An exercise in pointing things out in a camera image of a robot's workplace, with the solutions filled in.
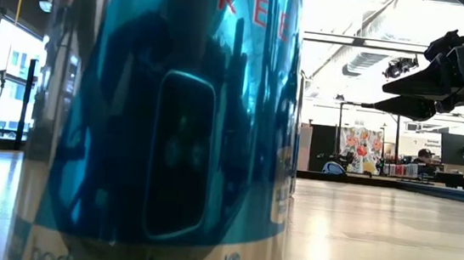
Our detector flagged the floral printed banner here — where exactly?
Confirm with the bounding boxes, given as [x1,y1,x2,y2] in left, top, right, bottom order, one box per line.
[337,124,386,177]

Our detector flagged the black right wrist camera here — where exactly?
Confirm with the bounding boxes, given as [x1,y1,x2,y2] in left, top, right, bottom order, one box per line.
[422,26,464,65]

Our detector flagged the pink partition panel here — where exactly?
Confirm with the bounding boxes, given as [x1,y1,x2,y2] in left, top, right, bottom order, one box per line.
[296,122,314,172]

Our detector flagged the person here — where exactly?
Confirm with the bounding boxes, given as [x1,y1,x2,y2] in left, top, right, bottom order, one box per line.
[410,147,439,178]

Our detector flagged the black metal gantry frame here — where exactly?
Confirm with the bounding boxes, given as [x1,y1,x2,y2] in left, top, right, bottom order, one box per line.
[334,99,404,164]

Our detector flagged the silver ceiling air duct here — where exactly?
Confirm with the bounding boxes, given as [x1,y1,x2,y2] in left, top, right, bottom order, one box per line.
[341,49,390,81]

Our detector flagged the row of red white packages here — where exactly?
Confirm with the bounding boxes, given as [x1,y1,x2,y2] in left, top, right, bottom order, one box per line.
[383,160,420,179]

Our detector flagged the blue white rounded object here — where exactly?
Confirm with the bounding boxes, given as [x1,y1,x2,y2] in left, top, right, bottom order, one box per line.
[321,159,348,177]

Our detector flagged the black partition panel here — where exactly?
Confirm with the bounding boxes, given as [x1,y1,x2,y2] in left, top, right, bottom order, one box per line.
[307,123,340,174]

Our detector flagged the black ceiling spotlight cluster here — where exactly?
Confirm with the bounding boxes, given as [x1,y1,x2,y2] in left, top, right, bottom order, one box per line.
[382,54,421,82]

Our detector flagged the black tripod stand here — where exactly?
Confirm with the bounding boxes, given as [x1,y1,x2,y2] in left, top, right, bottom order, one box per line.
[13,57,38,153]

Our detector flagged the white sign with text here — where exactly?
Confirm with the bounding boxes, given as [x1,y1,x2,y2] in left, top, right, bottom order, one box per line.
[398,133,444,161]

